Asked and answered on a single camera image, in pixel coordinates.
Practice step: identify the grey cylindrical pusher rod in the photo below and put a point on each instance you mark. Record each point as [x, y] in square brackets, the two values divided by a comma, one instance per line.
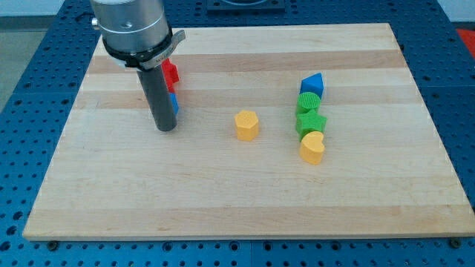
[156, 92]

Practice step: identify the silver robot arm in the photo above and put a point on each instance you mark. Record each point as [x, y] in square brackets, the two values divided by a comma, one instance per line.
[138, 35]

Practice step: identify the blue cube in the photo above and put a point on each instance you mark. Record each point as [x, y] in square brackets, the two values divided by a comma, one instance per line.
[174, 102]

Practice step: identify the yellow hexagon block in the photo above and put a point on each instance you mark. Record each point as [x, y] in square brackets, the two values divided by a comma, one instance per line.
[246, 125]

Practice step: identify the red block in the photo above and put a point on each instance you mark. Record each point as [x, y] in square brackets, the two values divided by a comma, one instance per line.
[171, 75]

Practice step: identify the green cylinder block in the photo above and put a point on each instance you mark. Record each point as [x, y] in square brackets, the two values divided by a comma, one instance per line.
[307, 101]

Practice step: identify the blue pentagon block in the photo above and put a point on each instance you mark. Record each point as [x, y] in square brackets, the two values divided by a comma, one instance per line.
[313, 84]

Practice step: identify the green star block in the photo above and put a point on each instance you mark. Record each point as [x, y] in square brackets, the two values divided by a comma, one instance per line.
[309, 122]

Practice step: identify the yellow heart block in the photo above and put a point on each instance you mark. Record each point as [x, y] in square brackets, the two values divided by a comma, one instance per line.
[312, 147]

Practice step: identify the wooden board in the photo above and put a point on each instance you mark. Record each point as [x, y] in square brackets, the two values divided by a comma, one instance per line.
[385, 172]

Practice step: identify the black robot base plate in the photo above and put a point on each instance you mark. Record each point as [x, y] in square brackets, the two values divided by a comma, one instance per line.
[244, 5]

